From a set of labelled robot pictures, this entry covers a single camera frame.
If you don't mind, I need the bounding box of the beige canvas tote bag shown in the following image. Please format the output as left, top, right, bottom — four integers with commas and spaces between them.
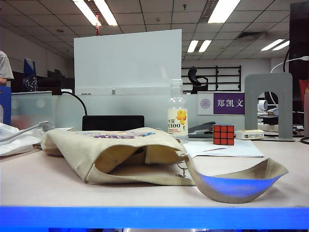
40, 128, 289, 203

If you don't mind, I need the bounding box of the thin black cable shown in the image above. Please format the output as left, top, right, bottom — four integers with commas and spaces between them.
283, 44, 294, 73

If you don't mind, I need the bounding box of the black Rubik's cube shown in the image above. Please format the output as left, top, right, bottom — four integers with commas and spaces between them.
213, 124, 236, 146

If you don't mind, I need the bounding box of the black rectangular box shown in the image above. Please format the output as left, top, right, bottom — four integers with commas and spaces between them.
82, 115, 145, 132

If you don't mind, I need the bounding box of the red pennant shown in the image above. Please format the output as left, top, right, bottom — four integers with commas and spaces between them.
298, 79, 309, 114

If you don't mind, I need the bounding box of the thick black curved cable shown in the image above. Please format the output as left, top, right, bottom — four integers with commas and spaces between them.
60, 90, 88, 116

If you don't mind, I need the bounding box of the small white charger box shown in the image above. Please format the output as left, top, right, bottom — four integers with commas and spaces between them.
235, 129, 265, 140

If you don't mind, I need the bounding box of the tall black cabinet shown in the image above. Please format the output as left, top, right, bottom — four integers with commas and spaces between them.
289, 2, 309, 121

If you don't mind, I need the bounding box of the long ceiling light panel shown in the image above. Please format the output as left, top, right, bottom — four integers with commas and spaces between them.
198, 40, 212, 53
272, 40, 290, 51
71, 0, 102, 27
207, 0, 242, 24
260, 38, 285, 51
93, 0, 118, 27
187, 40, 199, 53

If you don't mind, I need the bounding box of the black wall rack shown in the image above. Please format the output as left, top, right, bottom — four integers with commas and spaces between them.
182, 65, 242, 92

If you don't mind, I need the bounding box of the purple and white name plate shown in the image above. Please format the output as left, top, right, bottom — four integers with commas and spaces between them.
197, 93, 246, 116

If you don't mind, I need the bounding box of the ceiling air vent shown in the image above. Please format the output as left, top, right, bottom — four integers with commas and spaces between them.
238, 31, 266, 41

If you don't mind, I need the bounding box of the person in grey t-shirt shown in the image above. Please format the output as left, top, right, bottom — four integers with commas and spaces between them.
0, 50, 14, 87

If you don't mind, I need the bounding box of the blue crystal trophy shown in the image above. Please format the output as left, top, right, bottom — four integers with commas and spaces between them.
23, 58, 38, 92

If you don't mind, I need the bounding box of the grey metal bookend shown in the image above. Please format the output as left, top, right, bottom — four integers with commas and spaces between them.
244, 73, 295, 142

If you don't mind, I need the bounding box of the frosted glass desk partition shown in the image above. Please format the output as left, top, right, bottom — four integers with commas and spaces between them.
11, 90, 246, 137

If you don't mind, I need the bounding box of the clear C100 drink bottle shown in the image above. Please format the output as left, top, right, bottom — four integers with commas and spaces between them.
167, 78, 189, 144

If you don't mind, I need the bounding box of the white board panel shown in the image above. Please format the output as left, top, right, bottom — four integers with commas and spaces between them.
73, 29, 183, 96

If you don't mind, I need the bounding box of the grey stapler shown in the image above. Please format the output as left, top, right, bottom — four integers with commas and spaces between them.
188, 121, 216, 138

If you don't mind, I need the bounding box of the metal key ring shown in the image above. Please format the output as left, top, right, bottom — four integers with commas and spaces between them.
177, 152, 189, 179

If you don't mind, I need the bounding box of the black office chair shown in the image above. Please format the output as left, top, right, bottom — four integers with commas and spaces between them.
187, 68, 210, 94

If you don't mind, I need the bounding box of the white cable with grey plug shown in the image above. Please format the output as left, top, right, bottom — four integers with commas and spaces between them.
0, 120, 55, 143

